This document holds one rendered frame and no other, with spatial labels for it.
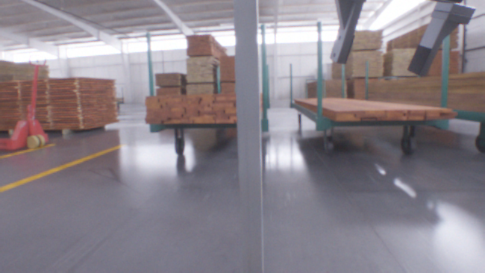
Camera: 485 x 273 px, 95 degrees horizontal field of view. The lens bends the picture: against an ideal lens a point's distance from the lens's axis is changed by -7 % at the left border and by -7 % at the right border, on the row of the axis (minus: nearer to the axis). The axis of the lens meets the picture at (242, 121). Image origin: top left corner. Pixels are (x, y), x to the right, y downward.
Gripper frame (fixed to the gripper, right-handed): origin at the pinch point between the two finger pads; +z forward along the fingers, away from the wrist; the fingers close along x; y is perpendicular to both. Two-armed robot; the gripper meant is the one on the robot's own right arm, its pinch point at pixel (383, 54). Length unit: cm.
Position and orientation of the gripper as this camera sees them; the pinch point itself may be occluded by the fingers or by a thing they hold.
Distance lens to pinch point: 40.4
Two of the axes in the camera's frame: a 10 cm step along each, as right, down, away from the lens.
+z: -1.4, 8.6, 4.9
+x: 9.9, 0.8, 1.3
